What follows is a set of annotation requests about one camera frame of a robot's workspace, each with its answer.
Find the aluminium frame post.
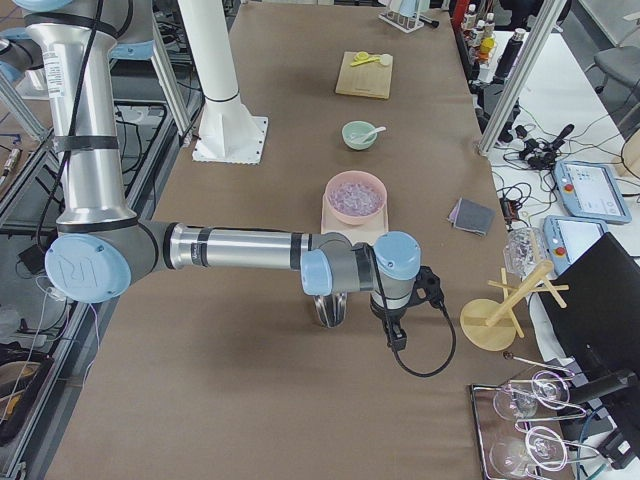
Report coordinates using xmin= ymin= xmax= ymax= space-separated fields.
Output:
xmin=477 ymin=0 xmax=566 ymax=157

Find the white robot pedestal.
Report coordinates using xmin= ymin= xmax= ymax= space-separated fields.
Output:
xmin=179 ymin=0 xmax=268 ymax=165

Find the black monitor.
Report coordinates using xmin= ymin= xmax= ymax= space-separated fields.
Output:
xmin=537 ymin=232 xmax=640 ymax=396

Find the black camera cable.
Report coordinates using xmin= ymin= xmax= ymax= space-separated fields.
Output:
xmin=372 ymin=244 xmax=457 ymax=377

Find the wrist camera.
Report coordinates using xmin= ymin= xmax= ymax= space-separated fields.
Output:
xmin=415 ymin=266 xmax=445 ymax=310

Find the upper wine glass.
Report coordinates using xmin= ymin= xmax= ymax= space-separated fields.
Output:
xmin=493 ymin=370 xmax=570 ymax=420

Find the wooden cup tree stand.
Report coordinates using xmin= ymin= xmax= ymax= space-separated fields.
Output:
xmin=460 ymin=260 xmax=569 ymax=352

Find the steel cocktail cup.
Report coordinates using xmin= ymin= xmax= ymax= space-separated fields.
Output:
xmin=313 ymin=292 xmax=348 ymax=328

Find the beige tray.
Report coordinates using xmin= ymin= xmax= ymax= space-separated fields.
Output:
xmin=321 ymin=196 xmax=389 ymax=245

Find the bamboo cutting board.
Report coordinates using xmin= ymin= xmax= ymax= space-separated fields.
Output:
xmin=335 ymin=51 xmax=393 ymax=99

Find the green ceramic bowl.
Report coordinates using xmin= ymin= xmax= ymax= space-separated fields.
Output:
xmin=341 ymin=120 xmax=377 ymax=151

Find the white steamed bun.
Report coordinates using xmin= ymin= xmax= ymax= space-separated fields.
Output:
xmin=378 ymin=54 xmax=393 ymax=67

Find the teach pendant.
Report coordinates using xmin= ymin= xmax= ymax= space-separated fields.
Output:
xmin=553 ymin=160 xmax=632 ymax=224
xmin=543 ymin=215 xmax=608 ymax=275

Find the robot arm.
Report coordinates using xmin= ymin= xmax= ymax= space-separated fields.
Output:
xmin=21 ymin=1 xmax=426 ymax=349
xmin=1 ymin=27 xmax=154 ymax=83

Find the grey purple cloth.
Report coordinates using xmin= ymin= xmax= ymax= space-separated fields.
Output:
xmin=448 ymin=198 xmax=496 ymax=236

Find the lower wine glass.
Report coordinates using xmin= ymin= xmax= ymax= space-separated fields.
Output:
xmin=489 ymin=426 xmax=568 ymax=479

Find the clear ribbed glass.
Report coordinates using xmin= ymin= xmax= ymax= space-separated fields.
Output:
xmin=503 ymin=227 xmax=549 ymax=277

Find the wine glass rack tray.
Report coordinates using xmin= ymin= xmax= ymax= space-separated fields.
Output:
xmin=468 ymin=384 xmax=601 ymax=479

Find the far teach pendant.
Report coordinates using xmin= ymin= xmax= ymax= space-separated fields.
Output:
xmin=553 ymin=160 xmax=632 ymax=224

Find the near teach pendant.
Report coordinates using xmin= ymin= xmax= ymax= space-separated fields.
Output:
xmin=543 ymin=215 xmax=608 ymax=275

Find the pink bowl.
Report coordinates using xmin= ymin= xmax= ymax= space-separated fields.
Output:
xmin=324 ymin=170 xmax=387 ymax=226

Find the white ceramic spoon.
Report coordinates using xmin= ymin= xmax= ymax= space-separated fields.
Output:
xmin=349 ymin=126 xmax=387 ymax=143

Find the pile of ice cubes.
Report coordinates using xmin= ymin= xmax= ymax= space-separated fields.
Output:
xmin=329 ymin=182 xmax=383 ymax=216

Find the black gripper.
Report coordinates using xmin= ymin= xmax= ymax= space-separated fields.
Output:
xmin=370 ymin=297 xmax=412 ymax=351

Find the yellow plastic knife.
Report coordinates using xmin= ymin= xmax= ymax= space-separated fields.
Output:
xmin=350 ymin=56 xmax=380 ymax=67

